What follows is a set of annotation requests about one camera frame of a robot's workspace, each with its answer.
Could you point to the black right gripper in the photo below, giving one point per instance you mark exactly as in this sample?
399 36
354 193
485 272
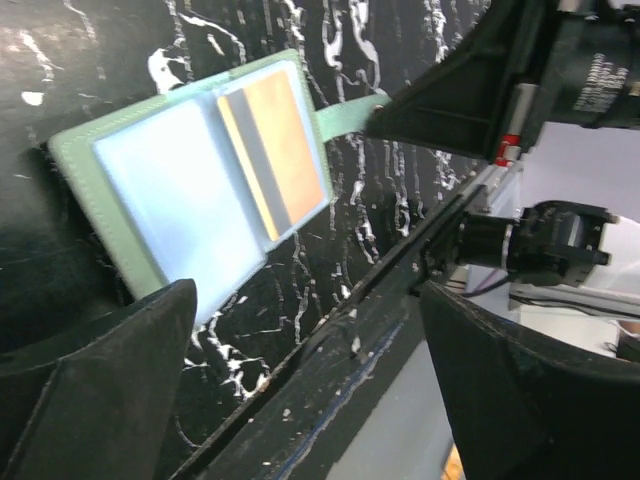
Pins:
579 60

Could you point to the gold striped credit card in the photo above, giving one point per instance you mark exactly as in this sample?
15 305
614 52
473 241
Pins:
265 117

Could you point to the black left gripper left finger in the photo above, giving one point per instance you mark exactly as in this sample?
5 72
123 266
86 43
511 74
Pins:
93 402

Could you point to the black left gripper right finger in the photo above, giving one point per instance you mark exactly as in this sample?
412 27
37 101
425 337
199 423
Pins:
522 405

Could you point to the mint green card holder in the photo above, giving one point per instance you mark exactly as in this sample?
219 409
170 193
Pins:
161 185

